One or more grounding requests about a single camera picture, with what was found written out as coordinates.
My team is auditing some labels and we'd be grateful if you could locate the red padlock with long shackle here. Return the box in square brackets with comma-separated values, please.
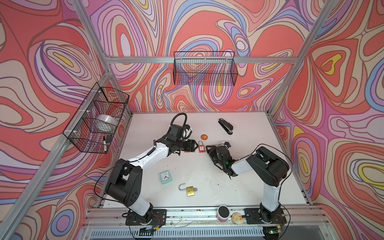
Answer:
[198, 141, 206, 153]

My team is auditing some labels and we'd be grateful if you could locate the brass padlock shackle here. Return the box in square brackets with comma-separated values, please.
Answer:
[178, 183, 198, 197]

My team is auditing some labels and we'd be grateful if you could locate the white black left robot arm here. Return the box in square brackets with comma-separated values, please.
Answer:
[105, 113, 198, 218]

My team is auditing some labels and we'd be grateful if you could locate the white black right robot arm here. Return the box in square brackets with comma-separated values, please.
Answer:
[206, 142, 290, 215]

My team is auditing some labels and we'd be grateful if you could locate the black stapler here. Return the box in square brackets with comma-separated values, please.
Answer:
[218, 118, 234, 135]

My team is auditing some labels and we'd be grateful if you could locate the mint green alarm clock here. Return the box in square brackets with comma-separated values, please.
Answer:
[160, 170, 173, 185]

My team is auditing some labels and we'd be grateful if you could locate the pink cylinder black top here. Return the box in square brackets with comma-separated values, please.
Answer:
[216, 206, 230, 222]

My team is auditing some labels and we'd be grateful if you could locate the round beige patterned ball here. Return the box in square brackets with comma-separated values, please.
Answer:
[231, 212, 244, 225]

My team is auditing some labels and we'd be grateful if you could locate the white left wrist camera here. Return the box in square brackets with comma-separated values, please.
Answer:
[182, 128, 192, 140]

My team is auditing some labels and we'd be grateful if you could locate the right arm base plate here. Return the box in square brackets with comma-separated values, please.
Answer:
[242, 207, 287, 225]

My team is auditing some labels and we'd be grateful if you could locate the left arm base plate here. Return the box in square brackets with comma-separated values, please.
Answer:
[122, 209, 167, 227]

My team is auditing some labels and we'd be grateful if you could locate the black wire basket back wall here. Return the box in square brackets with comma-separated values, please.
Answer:
[173, 50, 238, 86]

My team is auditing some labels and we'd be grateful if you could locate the black wire basket wall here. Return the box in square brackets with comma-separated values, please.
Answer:
[173, 50, 238, 86]
[63, 83, 130, 154]

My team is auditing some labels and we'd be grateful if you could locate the black wire basket left wall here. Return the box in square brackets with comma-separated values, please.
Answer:
[63, 83, 130, 154]

